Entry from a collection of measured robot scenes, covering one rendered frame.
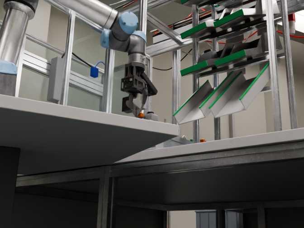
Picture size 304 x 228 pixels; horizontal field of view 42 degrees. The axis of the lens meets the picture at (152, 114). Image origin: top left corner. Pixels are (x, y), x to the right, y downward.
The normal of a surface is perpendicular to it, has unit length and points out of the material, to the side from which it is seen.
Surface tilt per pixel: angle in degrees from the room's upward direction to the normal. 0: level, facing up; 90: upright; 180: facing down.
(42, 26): 90
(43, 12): 90
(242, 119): 90
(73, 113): 90
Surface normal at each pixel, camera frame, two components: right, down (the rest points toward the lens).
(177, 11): -0.03, 0.95
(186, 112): 0.67, -0.21
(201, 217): -0.61, -0.26
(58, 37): 0.46, -0.26
